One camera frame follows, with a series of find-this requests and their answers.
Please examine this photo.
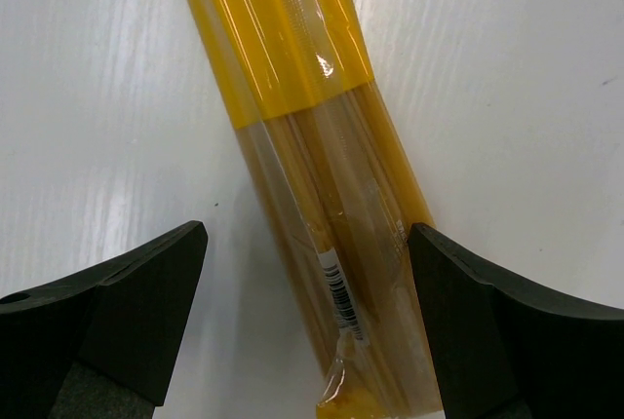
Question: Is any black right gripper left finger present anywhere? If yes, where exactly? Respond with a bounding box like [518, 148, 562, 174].
[1, 221, 209, 418]

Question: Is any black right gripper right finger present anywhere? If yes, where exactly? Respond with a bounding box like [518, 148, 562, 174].
[409, 223, 623, 418]

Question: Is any yellow spaghetti bag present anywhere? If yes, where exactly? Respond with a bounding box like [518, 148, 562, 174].
[187, 0, 443, 418]

